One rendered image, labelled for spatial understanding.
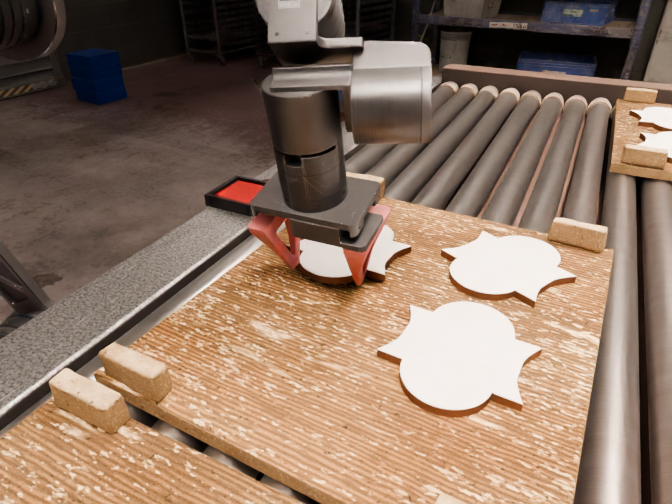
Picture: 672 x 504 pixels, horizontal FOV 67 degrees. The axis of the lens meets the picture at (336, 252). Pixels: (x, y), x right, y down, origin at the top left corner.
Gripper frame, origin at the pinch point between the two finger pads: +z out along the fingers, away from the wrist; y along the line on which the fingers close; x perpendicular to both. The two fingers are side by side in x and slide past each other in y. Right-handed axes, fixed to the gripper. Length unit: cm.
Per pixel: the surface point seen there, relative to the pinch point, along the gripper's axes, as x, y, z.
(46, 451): 26.1, 8.2, -4.3
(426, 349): 7.0, -12.4, -1.0
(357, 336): 7.1, -6.3, -0.1
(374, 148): -40.2, 10.8, 11.6
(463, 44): -438, 83, 148
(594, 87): -92, -23, 21
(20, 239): -69, 208, 110
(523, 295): -3.9, -18.6, 1.6
